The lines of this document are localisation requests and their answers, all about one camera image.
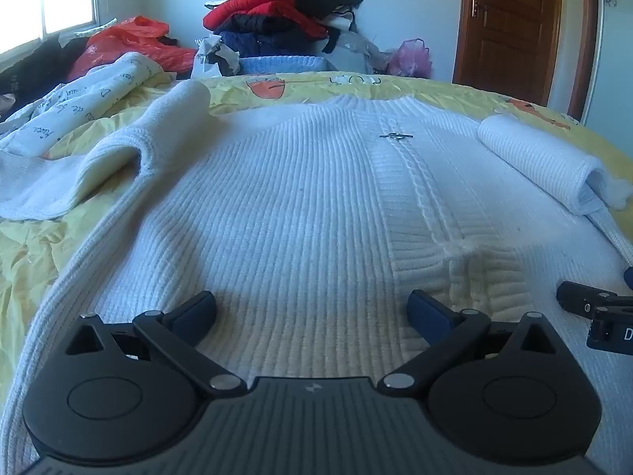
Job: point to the brown wooden door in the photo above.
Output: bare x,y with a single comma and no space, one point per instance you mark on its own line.
509,34

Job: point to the dark cloth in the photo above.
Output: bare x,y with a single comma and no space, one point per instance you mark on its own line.
29,64

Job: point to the white lettered quilt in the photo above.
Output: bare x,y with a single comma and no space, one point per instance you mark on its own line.
99,89

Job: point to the dark navy jacket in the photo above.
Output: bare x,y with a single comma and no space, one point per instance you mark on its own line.
267,34

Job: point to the white knit sweater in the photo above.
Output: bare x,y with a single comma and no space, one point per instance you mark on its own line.
296,208

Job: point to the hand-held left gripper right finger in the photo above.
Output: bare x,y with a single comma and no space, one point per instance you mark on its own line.
425,314

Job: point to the light blue knit garment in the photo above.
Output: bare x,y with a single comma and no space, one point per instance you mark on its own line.
282,65

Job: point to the red plastic bag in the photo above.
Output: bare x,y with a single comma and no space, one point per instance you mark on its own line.
123,42

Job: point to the white flowered panel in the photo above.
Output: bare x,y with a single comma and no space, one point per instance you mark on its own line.
615,34

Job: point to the brown wooden door frame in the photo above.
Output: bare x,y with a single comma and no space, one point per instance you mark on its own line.
583,34

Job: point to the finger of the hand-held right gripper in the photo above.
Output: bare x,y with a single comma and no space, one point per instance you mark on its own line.
629,277
573,297

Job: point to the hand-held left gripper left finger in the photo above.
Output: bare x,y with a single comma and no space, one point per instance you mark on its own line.
195,314

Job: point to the grey white plastic bag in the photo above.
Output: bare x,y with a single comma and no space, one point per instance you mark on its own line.
205,59

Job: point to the yellow carrot print blanket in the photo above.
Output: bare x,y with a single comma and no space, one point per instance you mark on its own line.
29,257

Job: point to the pink plastic bag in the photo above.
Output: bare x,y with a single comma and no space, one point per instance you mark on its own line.
410,57

